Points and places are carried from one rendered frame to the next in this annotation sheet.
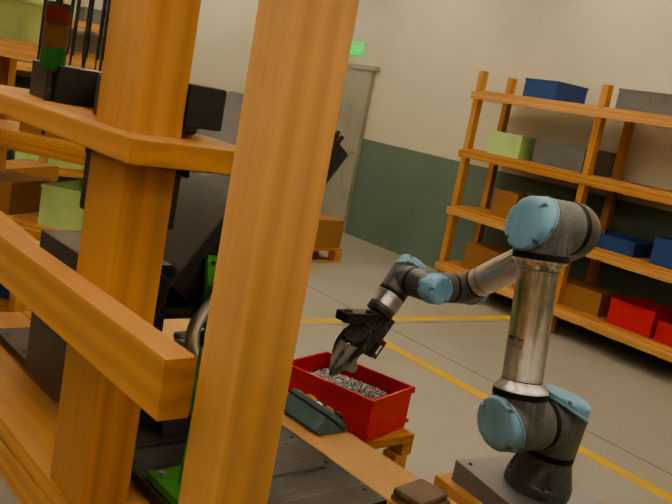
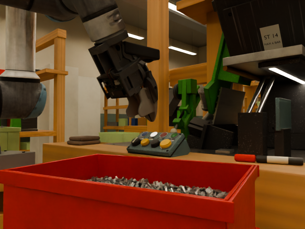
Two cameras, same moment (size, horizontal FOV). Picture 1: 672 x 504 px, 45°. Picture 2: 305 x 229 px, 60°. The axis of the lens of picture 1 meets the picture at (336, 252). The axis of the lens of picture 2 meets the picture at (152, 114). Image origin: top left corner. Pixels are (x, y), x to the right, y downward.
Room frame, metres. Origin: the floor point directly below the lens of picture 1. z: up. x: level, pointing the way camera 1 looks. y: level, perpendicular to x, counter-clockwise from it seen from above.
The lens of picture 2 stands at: (2.53, -0.12, 0.99)
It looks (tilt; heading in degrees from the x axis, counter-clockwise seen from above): 1 degrees up; 173
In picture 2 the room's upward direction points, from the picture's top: straight up
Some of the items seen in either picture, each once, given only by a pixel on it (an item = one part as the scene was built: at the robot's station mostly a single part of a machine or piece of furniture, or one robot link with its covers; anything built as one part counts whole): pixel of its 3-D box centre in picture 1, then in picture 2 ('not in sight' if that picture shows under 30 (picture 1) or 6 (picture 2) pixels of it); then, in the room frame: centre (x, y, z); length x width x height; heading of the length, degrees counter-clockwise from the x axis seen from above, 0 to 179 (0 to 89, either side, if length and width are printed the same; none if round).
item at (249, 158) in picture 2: not in sight; (267, 159); (2.01, 0.18, 0.91); 0.13 x 0.02 x 0.02; 56
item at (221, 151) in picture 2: not in sight; (224, 151); (1.82, 0.17, 0.90); 0.06 x 0.04 x 0.01; 145
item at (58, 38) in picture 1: (55, 37); not in sight; (1.66, 0.63, 1.67); 0.05 x 0.05 x 0.05
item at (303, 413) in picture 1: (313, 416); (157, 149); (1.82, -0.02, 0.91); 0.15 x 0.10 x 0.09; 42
